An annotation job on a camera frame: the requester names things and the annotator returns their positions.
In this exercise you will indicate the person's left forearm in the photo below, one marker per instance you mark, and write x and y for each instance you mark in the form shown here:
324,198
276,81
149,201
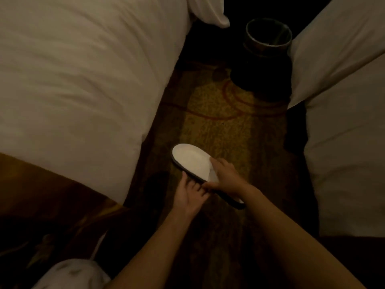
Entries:
150,258

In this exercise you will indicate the patterned olive carpet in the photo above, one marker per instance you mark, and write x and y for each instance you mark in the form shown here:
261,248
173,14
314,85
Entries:
219,126

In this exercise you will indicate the person's right forearm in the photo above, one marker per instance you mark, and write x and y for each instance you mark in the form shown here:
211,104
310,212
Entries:
294,246

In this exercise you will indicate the brown gold floral bed runner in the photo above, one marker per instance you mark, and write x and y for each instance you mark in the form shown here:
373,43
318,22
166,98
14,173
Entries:
45,192

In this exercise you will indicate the white slipper dark trim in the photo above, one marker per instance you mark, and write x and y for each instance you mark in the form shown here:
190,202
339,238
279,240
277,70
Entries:
189,159

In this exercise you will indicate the person's right hand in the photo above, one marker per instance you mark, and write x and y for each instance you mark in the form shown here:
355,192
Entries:
231,182

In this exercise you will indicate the dark round waste bin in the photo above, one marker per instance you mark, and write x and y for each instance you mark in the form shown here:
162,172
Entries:
264,72

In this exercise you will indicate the person's left hand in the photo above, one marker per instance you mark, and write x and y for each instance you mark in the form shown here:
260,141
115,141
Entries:
188,201

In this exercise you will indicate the white bed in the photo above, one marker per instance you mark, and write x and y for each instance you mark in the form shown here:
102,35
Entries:
75,72
346,147

